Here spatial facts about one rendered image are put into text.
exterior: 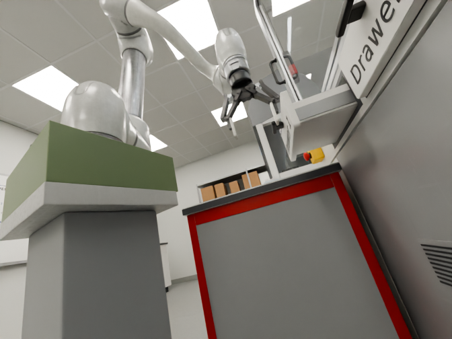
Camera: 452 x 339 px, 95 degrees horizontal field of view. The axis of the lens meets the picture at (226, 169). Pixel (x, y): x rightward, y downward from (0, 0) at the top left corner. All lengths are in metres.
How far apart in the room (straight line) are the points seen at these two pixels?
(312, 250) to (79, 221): 0.62
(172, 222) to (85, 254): 5.14
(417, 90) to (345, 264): 0.51
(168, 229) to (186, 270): 1.07
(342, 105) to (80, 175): 0.59
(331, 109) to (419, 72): 0.21
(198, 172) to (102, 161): 5.03
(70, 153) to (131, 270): 0.26
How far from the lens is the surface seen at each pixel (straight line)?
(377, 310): 0.80
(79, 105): 0.67
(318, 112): 0.58
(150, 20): 1.05
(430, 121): 0.44
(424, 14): 0.42
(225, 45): 0.83
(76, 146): 0.49
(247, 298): 0.78
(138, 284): 0.52
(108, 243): 0.50
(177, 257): 5.54
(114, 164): 0.51
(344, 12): 0.47
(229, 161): 5.28
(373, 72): 0.49
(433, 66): 0.41
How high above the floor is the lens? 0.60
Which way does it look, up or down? 19 degrees up
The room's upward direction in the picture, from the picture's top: 14 degrees counter-clockwise
